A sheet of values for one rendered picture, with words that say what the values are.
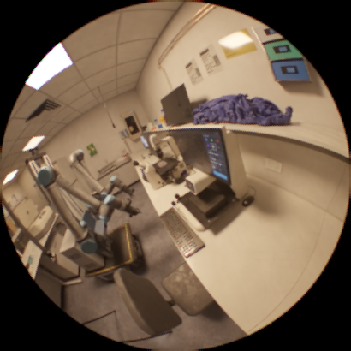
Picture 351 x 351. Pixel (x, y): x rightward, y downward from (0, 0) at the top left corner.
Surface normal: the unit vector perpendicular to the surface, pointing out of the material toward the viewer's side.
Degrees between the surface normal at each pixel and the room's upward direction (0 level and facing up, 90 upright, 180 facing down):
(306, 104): 90
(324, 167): 90
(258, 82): 90
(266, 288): 0
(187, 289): 0
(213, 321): 0
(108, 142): 90
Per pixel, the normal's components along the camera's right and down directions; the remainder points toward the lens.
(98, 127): 0.43, 0.32
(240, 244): -0.33, -0.81
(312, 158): -0.84, 0.48
